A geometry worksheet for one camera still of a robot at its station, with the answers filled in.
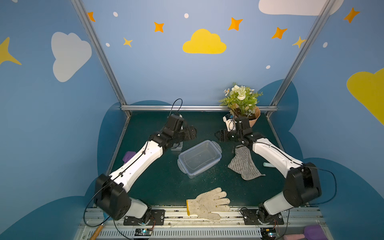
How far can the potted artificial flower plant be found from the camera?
925mm

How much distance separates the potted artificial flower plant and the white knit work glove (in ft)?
1.61

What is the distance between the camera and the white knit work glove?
767mm
